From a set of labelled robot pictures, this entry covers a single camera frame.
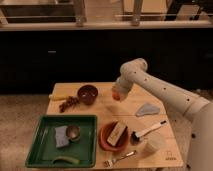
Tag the bunch of red grapes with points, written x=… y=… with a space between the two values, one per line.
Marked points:
x=69 y=102

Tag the yellow banana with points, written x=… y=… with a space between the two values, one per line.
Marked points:
x=57 y=97

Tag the purple bowl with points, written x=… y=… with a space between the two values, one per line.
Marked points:
x=87 y=94

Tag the orange apple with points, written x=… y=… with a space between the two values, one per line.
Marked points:
x=116 y=96

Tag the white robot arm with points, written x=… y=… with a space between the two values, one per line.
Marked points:
x=197 y=109

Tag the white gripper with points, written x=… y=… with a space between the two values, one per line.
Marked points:
x=122 y=86

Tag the wooden block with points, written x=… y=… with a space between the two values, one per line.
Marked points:
x=115 y=137

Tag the grey blue cloth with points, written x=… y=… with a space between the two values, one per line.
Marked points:
x=147 y=109

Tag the orange bowl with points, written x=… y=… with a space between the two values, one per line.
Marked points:
x=103 y=135

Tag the green pepper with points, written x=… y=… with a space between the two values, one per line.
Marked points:
x=66 y=159

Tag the silver fork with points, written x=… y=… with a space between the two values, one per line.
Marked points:
x=111 y=162

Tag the green plastic tray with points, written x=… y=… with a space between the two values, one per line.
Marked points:
x=43 y=149

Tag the small metal cup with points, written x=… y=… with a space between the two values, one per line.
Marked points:
x=73 y=133

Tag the white handled brush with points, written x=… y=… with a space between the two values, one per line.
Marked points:
x=136 y=136

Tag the wooden table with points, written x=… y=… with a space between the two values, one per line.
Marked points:
x=107 y=110

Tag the blue sponge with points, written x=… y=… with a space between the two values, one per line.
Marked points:
x=60 y=137

